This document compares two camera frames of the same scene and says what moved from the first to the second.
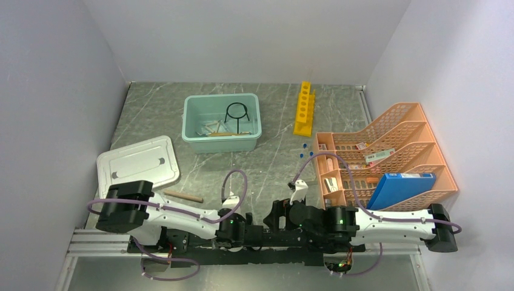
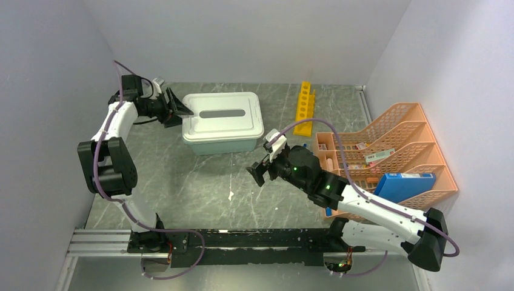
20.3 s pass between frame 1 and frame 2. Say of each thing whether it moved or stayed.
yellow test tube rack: stayed
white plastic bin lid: moved
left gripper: moved
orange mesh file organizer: stayed
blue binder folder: stayed
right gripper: moved
